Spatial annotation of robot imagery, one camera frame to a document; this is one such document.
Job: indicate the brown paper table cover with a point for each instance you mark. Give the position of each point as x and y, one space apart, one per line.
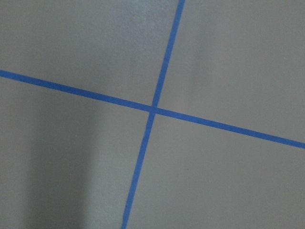
152 114

